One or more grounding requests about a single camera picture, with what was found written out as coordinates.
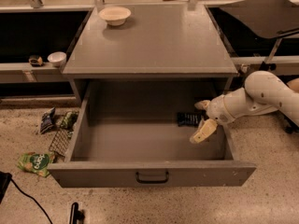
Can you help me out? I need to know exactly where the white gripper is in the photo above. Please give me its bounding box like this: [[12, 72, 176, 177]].
[[190, 95, 235, 144]]

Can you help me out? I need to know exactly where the dark blue rxbar wrapper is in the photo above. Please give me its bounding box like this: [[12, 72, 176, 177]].
[[177, 112, 203, 127]]

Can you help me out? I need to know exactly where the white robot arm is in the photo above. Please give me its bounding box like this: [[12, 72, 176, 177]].
[[190, 71, 299, 144]]

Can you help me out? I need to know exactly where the grey open top drawer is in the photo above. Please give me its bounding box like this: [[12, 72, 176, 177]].
[[49, 80, 256, 188]]

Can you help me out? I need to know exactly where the grey cabinet with counter top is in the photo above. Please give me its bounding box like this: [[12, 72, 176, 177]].
[[63, 3, 237, 101]]

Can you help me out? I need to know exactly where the cream paper bowl on counter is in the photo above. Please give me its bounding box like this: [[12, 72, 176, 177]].
[[99, 7, 131, 26]]

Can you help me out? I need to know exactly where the black tray on stand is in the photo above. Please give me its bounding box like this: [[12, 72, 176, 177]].
[[209, 0, 299, 57]]

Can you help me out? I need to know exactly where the green snack bag by rack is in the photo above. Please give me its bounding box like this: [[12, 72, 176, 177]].
[[60, 111, 78, 130]]

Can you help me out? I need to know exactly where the dark blue snack bag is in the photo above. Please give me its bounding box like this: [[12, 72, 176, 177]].
[[40, 107, 55, 133]]

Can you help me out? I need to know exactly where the small white bowl on shelf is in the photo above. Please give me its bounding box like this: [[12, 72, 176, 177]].
[[48, 51, 66, 67]]

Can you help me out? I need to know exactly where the black object on floor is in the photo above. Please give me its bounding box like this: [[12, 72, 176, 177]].
[[69, 202, 85, 224]]

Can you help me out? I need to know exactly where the green snack pouch on floor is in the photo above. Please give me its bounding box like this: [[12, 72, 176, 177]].
[[17, 152, 55, 177]]

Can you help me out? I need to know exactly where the small dark round object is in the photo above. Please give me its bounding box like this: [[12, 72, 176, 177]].
[[29, 55, 43, 67]]

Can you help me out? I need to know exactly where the black drawer handle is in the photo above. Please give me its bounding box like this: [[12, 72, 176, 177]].
[[135, 172, 169, 185]]

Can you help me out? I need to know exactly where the black wire rack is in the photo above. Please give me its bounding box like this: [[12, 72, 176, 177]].
[[49, 127, 73, 157]]

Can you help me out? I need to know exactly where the grey side shelf rail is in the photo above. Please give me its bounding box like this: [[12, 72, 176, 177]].
[[0, 63, 67, 84]]

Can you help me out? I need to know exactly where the black cable with plug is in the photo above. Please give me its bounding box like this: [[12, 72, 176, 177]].
[[0, 171, 54, 224]]

